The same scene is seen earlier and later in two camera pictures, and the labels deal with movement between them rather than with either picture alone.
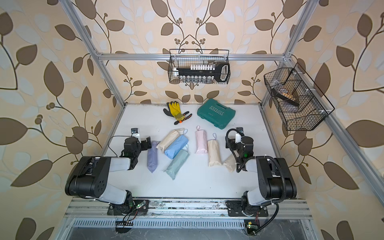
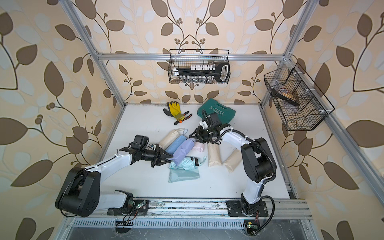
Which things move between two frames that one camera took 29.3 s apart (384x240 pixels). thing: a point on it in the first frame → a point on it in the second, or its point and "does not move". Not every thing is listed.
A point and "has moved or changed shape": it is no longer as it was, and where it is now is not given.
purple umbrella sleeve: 152,156 has moved or changed shape
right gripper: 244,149 → 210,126
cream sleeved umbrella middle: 214,153 does not move
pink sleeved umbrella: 201,147 does not move
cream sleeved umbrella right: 230,163 does not move
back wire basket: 199,66 does not move
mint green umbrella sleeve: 176,163 → 179,174
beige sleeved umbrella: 169,139 does not move
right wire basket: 300,104 does not move
